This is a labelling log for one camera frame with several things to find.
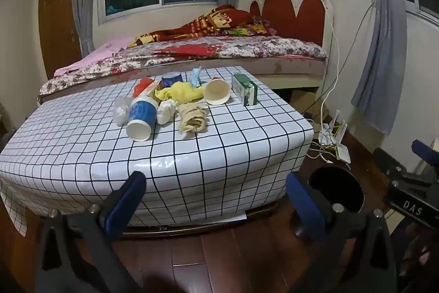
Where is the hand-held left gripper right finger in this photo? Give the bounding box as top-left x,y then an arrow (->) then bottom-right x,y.
285,172 -> 398,293

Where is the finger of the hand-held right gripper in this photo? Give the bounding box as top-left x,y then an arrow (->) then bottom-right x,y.
373,148 -> 417,182
412,139 -> 439,173

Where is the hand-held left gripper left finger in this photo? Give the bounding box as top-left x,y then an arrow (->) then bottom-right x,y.
38,171 -> 148,293

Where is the black trash bin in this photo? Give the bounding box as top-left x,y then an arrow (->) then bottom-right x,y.
291,165 -> 365,237

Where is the blue paper cup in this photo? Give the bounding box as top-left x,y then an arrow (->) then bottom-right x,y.
126,96 -> 159,142

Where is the clear plastic bag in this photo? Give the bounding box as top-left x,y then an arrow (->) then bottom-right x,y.
113,96 -> 133,126

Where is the green and white box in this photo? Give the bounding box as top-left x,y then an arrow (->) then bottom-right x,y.
232,72 -> 258,107

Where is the white paper cup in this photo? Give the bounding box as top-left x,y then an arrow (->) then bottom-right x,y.
204,78 -> 231,106

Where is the white modem box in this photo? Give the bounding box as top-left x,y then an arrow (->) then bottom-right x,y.
335,141 -> 352,165

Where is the white router with antennas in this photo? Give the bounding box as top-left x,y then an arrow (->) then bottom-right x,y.
317,109 -> 348,147

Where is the white grid tablecloth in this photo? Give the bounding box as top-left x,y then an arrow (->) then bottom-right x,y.
0,66 -> 315,239

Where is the white crumpled tissue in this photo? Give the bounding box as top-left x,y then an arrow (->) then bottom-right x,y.
157,99 -> 179,125

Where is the beige crumpled paper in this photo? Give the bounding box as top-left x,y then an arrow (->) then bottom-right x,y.
176,101 -> 209,135

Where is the red and white wrapper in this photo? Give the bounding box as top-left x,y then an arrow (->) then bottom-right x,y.
132,77 -> 162,99

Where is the yellow cloth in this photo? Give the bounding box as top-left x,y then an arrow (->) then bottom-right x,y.
154,82 -> 204,103

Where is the dark blue round container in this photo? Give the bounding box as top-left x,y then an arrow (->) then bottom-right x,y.
161,71 -> 182,88

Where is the light blue crumpled wrapper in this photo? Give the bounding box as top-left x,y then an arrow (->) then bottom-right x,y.
190,66 -> 203,88

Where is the pink cloth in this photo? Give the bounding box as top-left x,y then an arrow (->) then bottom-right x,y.
54,35 -> 136,77

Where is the bed with floral sheet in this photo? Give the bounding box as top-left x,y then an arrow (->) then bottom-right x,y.
37,35 -> 328,105

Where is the red headboard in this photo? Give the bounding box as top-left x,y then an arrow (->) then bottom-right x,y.
250,0 -> 334,46

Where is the brown wooden door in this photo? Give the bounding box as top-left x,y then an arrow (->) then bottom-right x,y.
38,0 -> 83,79

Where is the red patterned blanket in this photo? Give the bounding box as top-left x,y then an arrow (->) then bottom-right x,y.
128,5 -> 275,48

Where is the thin black cable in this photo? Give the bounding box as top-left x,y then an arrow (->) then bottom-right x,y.
309,3 -> 376,115

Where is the thick white cable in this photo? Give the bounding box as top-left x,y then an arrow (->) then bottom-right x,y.
302,0 -> 341,129

